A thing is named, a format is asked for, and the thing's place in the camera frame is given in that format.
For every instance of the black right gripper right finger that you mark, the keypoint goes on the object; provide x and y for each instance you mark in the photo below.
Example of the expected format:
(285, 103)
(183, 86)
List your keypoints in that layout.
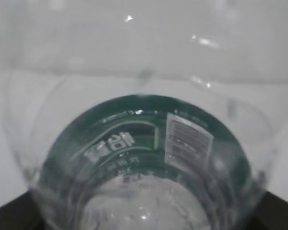
(271, 213)

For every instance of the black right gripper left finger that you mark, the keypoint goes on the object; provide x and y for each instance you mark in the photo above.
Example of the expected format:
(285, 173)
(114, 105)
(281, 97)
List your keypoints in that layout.
(21, 214)

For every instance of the clear green-label water bottle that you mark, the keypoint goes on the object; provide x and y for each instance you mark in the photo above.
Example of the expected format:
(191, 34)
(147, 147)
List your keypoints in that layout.
(144, 114)

